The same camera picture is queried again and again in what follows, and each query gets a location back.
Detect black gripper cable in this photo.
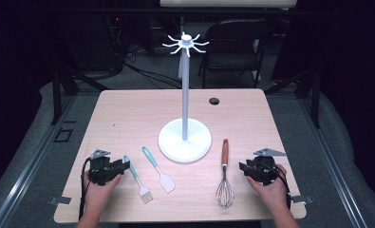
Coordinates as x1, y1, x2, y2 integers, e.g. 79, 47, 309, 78
264, 161, 292, 211
78, 157, 93, 221

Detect metal floor rail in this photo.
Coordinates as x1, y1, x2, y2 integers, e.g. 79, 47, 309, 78
297, 97, 368, 228
0, 94, 77, 228

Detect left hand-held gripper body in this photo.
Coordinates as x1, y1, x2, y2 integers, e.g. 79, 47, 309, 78
88, 149, 118, 186

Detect black metal frame stand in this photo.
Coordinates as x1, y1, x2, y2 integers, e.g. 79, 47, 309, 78
51, 67, 109, 125
265, 68, 322, 129

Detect teal handled white spatula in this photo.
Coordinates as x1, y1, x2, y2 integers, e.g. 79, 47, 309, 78
141, 146, 177, 195

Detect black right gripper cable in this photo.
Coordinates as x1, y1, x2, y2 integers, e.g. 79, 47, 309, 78
264, 161, 292, 211

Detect wooden handled wire whisk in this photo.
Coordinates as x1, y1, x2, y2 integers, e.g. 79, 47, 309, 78
216, 138, 235, 210

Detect teal handled pastry brush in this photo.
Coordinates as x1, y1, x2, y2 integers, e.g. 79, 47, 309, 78
122, 155, 155, 204

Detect white board panel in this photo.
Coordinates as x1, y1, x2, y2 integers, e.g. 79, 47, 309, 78
159, 0, 298, 9

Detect grey metal table bracket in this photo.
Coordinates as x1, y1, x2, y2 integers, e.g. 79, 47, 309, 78
290, 195, 314, 204
48, 196, 72, 206

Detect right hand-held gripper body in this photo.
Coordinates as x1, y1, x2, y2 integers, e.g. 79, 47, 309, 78
253, 147, 287, 186

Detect black folding chair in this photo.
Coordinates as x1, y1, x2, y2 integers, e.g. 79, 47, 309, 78
197, 18, 273, 89

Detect white utensil rack with hooks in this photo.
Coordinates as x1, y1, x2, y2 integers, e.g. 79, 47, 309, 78
158, 31, 213, 164

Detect black floor cables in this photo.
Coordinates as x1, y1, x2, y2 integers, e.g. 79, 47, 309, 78
123, 47, 183, 90

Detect person's left hand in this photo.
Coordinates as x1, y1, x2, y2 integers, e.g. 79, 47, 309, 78
82, 170, 123, 214

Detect person's right hand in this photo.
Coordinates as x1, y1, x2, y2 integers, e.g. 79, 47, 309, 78
246, 163, 290, 214

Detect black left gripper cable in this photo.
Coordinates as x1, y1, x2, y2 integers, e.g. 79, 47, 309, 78
78, 157, 93, 221

